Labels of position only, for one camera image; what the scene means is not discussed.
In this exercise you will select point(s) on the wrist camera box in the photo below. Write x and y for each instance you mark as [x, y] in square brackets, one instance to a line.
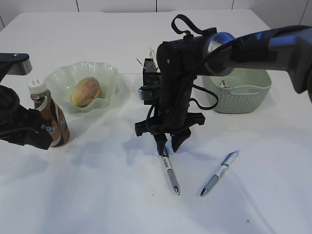
[14, 64]
[149, 92]

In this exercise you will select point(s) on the brown Nescafe coffee bottle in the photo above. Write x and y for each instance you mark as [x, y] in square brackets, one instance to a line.
[56, 123]

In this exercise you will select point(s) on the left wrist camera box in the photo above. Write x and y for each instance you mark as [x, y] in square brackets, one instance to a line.
[14, 64]

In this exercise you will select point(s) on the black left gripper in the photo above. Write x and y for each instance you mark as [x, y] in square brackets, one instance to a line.
[19, 125]

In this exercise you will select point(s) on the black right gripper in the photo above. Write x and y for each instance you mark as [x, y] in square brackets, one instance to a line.
[177, 61]

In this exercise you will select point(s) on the small paper ball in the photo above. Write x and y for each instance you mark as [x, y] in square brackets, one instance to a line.
[224, 84]

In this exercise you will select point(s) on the green woven plastic basket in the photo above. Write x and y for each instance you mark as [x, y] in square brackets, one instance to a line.
[248, 88]

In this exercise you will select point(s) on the blue white pen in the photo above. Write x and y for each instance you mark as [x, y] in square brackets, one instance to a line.
[229, 159]

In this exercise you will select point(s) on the cream barrel pen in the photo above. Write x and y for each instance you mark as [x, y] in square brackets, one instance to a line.
[153, 57]

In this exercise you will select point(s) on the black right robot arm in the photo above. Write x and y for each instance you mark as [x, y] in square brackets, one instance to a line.
[216, 54]

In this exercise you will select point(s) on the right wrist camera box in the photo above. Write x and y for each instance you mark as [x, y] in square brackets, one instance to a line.
[149, 92]

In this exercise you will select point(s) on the sugared bread bun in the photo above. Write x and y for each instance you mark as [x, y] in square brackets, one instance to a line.
[85, 92]

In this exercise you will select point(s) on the grey grip white pen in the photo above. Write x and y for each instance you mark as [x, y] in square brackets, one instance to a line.
[169, 172]

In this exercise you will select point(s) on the black mesh pen holder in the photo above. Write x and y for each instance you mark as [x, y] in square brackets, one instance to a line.
[150, 76]

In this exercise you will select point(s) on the green wavy glass plate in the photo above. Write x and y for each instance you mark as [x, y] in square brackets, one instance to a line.
[63, 80]

